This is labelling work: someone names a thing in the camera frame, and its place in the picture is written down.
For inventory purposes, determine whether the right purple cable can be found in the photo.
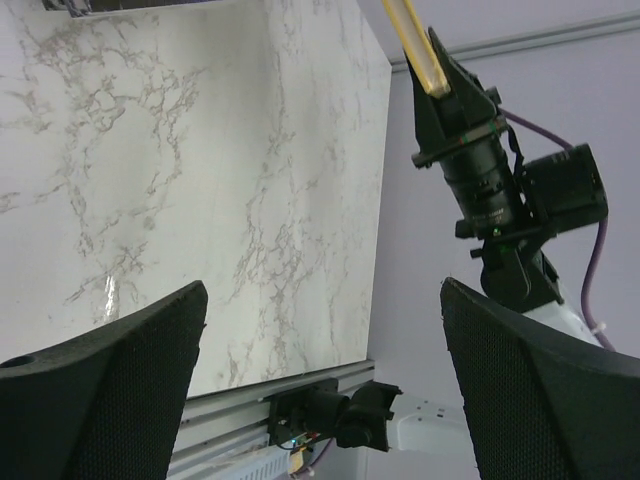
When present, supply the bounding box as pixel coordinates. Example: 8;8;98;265
502;108;617;351

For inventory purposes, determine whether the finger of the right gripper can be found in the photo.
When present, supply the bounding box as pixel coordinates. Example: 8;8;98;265
408;62;450;160
427;27;498;135

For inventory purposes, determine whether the yellow book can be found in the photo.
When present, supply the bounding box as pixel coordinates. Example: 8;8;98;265
382;0;450;98

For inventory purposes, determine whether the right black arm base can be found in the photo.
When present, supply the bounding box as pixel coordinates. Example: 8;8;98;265
267;378;350;447

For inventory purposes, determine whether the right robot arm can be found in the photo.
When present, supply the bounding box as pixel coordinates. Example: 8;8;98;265
332;27;608;452

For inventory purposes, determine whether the aluminium front rail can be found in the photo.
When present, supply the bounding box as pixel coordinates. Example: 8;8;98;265
167;362;376;476

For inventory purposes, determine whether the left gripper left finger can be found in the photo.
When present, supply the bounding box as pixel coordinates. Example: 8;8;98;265
1;281;208;479

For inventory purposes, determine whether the white slotted cable duct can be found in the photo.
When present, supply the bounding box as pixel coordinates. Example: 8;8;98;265
167;439;291;479

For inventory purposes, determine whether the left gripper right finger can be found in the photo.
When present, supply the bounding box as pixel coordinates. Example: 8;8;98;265
440;278;639;479

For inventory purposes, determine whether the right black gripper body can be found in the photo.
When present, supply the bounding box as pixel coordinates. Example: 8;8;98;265
412;91;523;235

